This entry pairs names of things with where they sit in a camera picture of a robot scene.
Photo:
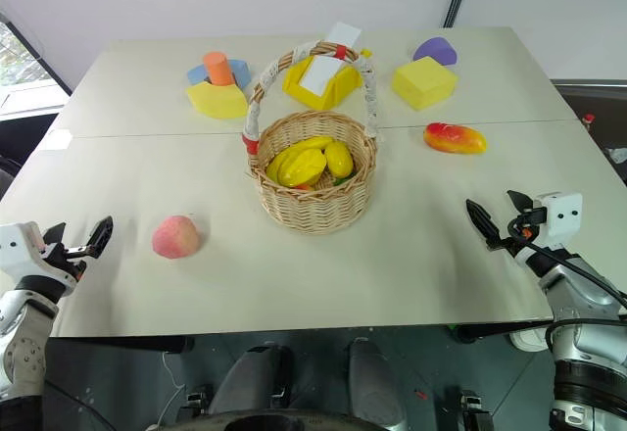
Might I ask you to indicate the pink peach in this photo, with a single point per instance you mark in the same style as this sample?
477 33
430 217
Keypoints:
175 237

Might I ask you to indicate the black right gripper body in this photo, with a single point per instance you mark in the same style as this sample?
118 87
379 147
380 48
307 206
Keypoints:
526 227

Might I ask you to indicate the white box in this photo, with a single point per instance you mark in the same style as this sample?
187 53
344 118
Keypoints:
344 35

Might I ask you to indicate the purple foam block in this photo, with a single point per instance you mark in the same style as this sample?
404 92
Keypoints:
436 51

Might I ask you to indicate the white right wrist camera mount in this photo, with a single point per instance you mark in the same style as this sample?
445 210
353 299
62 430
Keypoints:
561 218

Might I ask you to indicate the yellow banana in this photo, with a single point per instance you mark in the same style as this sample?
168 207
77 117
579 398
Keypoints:
313 144

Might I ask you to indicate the yellow star fruit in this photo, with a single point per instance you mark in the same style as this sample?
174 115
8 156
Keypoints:
299 169

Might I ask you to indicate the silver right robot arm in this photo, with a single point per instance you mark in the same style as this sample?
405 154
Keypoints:
583 333

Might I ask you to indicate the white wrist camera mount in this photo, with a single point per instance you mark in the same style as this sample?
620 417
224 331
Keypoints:
19 250
561 218

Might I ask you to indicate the window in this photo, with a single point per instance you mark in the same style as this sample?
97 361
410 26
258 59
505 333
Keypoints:
22 59

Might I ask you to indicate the red and yellow mango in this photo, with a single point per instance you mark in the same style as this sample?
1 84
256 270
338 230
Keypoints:
453 138

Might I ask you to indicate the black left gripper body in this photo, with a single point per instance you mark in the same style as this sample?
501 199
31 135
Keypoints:
62 265

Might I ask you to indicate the blue foam arch block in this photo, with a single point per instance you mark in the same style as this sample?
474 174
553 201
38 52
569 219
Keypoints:
241 71

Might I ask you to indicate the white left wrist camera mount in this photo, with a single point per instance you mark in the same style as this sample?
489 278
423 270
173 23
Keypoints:
19 250

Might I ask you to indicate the white card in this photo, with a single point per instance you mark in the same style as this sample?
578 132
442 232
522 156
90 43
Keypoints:
321 74

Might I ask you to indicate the dark rounded shape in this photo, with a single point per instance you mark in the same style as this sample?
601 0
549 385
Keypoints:
255 377

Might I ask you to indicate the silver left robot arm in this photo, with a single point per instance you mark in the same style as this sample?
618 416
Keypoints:
24 348

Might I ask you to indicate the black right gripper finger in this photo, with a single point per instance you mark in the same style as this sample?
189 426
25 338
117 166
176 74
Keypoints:
521 202
485 227

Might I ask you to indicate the yellow foam cube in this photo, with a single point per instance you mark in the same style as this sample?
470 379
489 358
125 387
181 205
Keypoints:
423 83

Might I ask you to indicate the orange foam cylinder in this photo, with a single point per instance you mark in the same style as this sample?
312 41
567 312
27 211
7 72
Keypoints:
219 69

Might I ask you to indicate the yellow foam wedge block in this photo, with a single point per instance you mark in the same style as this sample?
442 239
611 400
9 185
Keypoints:
218 102

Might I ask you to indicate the yellow lemon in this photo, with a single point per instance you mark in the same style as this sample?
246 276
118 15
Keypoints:
339 159

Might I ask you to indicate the small red object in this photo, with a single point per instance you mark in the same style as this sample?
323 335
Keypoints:
589 120

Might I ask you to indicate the green object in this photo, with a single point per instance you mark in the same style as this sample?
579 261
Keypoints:
343 180

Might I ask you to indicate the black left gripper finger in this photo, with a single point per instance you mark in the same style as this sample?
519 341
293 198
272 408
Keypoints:
54 236
100 236

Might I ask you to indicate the small yellow piece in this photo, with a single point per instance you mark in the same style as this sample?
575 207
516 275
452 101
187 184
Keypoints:
365 52

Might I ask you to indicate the yellow folded foam holder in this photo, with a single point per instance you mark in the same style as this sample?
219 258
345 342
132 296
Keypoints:
338 89

